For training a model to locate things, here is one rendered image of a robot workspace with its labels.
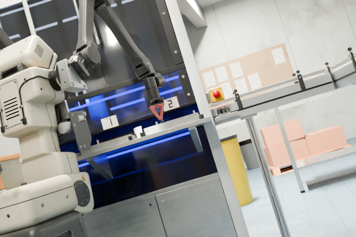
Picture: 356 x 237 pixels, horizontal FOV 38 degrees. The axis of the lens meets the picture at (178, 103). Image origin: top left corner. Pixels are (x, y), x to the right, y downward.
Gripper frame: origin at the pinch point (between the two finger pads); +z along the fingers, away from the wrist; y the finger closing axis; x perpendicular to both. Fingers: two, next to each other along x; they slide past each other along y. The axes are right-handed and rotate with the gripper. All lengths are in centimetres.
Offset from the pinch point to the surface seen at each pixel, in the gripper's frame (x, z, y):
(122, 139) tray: 19.1, 4.6, 10.4
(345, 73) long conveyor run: -96, 5, -4
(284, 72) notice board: -380, -24, 703
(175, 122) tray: -4.8, 4.2, -7.0
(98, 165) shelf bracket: 33.2, 13.7, 15.1
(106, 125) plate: 22.7, -5.0, 38.6
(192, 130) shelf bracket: -11.9, 9.7, -4.8
